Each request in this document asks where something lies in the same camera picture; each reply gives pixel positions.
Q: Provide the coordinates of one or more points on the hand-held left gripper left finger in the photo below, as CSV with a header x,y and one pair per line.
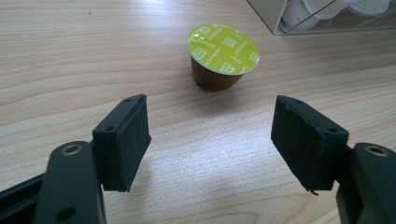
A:
x,y
124,146

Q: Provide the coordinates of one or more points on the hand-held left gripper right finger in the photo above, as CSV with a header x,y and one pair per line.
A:
x,y
305,146

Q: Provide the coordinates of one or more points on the brown coffee capsule green lid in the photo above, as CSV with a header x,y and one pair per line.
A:
x,y
222,49

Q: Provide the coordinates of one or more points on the clear plastic box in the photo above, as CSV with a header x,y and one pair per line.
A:
x,y
267,12

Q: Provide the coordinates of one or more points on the white coffee capsule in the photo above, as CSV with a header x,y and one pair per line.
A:
x,y
295,14
323,7
370,7

